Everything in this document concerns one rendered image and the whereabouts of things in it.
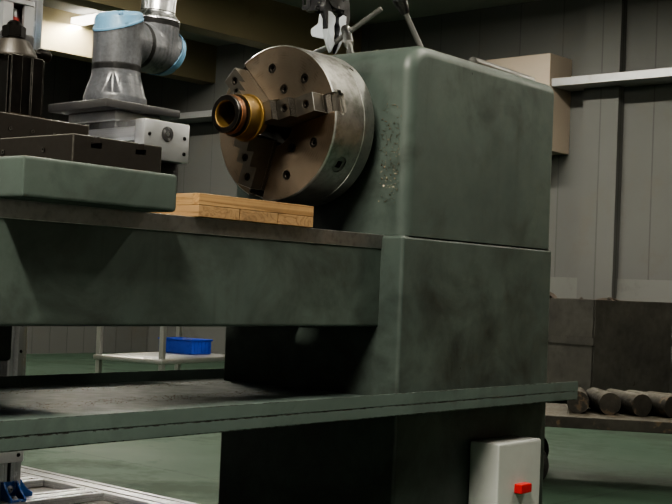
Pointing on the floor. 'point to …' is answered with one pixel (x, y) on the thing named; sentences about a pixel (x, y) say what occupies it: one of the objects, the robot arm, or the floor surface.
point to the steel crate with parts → (610, 343)
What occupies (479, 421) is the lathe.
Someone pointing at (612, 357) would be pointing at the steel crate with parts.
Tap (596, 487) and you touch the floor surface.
